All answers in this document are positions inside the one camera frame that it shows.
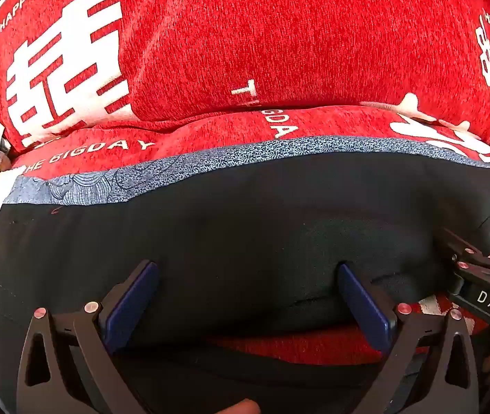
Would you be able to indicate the red printed sofa back cushion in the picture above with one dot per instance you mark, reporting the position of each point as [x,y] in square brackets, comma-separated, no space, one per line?
[271,30]

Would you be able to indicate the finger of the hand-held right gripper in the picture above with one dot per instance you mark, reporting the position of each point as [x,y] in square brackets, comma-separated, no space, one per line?
[475,261]

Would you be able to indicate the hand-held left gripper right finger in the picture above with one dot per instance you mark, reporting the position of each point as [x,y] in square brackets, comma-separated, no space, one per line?
[363,306]

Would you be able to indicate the red printed sofa seat cushion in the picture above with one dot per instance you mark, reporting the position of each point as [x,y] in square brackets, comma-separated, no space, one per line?
[227,131]

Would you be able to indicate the black pants with patterned waistband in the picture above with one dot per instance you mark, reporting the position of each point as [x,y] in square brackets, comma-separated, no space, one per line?
[227,224]

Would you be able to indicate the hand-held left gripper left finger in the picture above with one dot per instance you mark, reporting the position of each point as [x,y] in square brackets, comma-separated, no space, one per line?
[130,306]

